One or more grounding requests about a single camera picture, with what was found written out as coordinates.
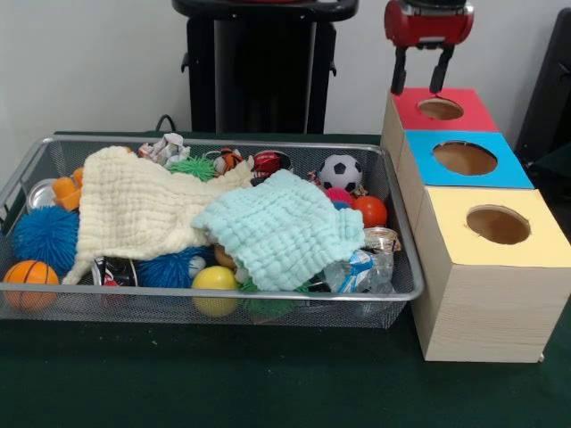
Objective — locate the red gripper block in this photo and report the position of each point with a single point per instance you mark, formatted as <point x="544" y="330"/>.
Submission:
<point x="428" y="27"/>

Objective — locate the shallow clear mesh bin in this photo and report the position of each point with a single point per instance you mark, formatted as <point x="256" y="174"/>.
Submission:
<point x="134" y="308"/>

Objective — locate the black and white soccer ball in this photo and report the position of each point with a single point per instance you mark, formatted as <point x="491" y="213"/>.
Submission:
<point x="341" y="172"/>

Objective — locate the black flat panel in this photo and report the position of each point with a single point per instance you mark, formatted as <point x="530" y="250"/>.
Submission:
<point x="549" y="89"/>

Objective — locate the red ball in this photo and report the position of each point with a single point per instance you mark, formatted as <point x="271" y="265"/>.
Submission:
<point x="370" y="211"/>

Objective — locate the green cloth side table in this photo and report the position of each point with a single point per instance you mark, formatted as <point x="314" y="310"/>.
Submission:
<point x="558" y="169"/>

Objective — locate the light blue waffle cloth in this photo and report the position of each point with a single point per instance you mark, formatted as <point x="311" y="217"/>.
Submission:
<point x="285" y="232"/>

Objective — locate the orange striped tiger toy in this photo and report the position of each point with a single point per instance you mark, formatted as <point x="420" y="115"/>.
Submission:
<point x="228" y="160"/>

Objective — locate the green spiky ball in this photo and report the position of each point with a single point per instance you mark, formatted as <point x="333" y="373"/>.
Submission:
<point x="194" y="168"/>

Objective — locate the yellow ball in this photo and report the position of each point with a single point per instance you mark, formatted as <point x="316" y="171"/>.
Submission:
<point x="214" y="283"/>

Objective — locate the cream waffle cloth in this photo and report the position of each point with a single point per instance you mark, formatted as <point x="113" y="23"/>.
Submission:
<point x="134" y="209"/>

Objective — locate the dark green table cloth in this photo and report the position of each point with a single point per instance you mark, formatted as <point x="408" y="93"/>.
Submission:
<point x="268" y="383"/>

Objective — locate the blue spiky ball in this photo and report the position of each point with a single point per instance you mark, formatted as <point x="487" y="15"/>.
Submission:
<point x="45" y="239"/>

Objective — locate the orange basketball toy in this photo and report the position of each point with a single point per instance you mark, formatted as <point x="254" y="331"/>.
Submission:
<point x="30" y="281"/>

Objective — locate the black pedestal stand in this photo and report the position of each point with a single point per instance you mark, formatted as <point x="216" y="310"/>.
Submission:
<point x="259" y="71"/>

